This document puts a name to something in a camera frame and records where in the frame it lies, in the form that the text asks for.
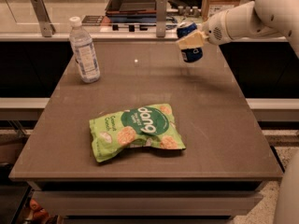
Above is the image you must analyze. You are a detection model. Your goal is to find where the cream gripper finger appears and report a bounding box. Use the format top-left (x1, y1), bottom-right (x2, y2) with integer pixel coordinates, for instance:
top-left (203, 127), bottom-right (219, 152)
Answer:
top-left (176, 30), bottom-right (208, 49)

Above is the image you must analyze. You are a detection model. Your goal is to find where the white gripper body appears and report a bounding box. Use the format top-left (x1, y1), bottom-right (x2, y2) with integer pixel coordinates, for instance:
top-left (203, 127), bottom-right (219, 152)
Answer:
top-left (202, 10), bottom-right (232, 45)

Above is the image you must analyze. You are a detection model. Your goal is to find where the blue pepsi can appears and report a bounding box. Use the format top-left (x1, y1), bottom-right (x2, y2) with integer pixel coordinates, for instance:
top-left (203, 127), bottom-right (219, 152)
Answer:
top-left (177, 21), bottom-right (203, 63)

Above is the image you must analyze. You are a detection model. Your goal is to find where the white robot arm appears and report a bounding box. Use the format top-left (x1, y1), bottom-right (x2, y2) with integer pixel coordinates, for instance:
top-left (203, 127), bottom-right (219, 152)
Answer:
top-left (177, 0), bottom-right (299, 224)

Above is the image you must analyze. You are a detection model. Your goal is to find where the dark tray bin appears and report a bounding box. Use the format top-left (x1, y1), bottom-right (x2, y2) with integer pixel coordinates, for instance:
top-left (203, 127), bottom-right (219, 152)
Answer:
top-left (106, 0), bottom-right (156, 16)

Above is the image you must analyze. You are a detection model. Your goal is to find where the green dang snack bag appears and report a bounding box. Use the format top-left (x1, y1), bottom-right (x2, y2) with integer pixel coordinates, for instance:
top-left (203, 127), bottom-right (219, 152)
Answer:
top-left (89, 104), bottom-right (186, 162)

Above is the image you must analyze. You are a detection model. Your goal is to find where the clear plastic water bottle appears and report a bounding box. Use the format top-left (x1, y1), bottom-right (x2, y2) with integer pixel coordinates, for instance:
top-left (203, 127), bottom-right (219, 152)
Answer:
top-left (69, 17), bottom-right (100, 83)

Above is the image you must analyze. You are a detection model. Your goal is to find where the orange toy under table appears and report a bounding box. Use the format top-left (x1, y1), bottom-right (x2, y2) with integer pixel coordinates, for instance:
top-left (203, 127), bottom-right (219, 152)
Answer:
top-left (26, 199), bottom-right (50, 224)

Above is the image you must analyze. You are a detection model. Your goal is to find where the middle metal glass bracket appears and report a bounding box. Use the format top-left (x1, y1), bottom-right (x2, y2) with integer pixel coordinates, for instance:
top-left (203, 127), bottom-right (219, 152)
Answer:
top-left (156, 0), bottom-right (167, 37)

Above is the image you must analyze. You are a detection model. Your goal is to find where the metal glass bracket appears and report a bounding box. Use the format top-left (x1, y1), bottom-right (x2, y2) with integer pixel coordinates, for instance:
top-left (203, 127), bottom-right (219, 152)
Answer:
top-left (156, 0), bottom-right (167, 37)
top-left (30, 0), bottom-right (56, 37)

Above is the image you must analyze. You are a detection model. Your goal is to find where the left metal glass bracket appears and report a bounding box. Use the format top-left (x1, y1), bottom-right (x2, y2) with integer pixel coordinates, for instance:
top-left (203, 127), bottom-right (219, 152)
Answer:
top-left (30, 0), bottom-right (56, 37)

